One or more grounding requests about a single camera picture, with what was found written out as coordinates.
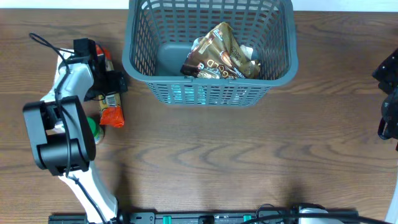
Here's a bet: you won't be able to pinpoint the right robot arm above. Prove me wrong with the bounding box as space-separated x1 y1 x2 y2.
372 49 397 140

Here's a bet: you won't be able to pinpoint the green lid spice jar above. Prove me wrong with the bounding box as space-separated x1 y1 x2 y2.
86 117 104 144

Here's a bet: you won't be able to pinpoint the dried mushroom pouch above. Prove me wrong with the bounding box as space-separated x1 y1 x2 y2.
189 37 259 63

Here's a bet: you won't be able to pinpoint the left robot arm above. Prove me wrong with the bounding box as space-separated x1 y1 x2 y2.
22 33 130 223

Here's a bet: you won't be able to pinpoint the spaghetti pack orange ends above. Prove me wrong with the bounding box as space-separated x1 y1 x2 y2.
95 44 124 128

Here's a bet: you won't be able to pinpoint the Nescafe Gold coffee bag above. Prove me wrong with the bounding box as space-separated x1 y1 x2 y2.
180 22 261 80

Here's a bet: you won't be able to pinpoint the white teal small packet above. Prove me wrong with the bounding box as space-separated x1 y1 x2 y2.
171 85 207 105

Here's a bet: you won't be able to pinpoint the grey plastic basket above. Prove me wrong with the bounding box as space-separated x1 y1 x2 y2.
122 0 299 106

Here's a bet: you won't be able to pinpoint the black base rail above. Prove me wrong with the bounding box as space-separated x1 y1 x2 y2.
48 203 359 224

